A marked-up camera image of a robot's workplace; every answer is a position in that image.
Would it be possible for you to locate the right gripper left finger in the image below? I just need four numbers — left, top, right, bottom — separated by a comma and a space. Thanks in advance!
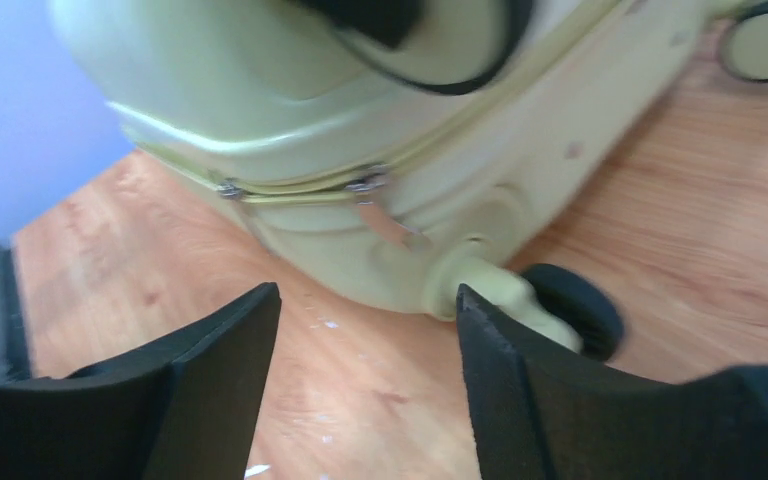
0, 283, 282, 479

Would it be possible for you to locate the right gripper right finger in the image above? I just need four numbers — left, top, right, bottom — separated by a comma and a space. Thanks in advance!
456, 286, 768, 479

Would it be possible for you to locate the cream suitcase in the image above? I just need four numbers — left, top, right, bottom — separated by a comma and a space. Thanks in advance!
47, 1, 768, 361

